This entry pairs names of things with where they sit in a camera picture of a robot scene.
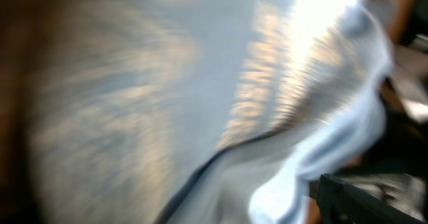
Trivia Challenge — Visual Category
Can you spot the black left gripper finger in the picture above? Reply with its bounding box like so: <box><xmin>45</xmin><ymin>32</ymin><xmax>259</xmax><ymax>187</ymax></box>
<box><xmin>316</xmin><ymin>174</ymin><xmax>425</xmax><ymax>224</ymax></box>

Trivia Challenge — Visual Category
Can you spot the light blue printed t-shirt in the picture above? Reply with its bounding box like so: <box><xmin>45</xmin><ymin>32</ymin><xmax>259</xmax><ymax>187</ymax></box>
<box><xmin>27</xmin><ymin>0</ymin><xmax>391</xmax><ymax>224</ymax></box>

